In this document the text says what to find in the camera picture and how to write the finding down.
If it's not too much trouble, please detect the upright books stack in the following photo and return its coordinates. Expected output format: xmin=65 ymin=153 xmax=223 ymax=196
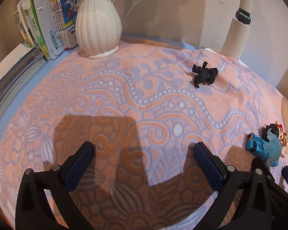
xmin=14 ymin=0 xmax=79 ymax=60

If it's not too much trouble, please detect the black dragon figurine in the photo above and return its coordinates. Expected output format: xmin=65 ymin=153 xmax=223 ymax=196
xmin=192 ymin=61 xmax=218 ymax=88

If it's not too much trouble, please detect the black-haired red anime figurine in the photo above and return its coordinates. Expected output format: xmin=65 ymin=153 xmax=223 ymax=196
xmin=261 ymin=121 xmax=288 ymax=158

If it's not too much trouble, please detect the white lamp pole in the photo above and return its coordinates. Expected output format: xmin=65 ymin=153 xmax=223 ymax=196
xmin=220 ymin=0 xmax=253 ymax=61

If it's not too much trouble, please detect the flat magazines pile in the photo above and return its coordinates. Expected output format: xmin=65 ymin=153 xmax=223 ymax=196
xmin=0 ymin=44 xmax=46 ymax=119

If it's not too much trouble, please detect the white ribbed vase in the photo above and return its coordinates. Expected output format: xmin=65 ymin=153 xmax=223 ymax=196
xmin=76 ymin=0 xmax=122 ymax=59

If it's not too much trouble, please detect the pink patterned tablecloth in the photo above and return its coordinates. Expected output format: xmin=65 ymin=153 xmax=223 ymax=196
xmin=0 ymin=39 xmax=288 ymax=229

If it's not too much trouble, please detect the translucent teal wave figure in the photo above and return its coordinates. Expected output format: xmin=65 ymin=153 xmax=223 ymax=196
xmin=263 ymin=128 xmax=282 ymax=167

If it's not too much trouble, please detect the blue lighter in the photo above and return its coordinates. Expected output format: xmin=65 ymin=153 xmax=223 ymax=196
xmin=244 ymin=132 xmax=267 ymax=158

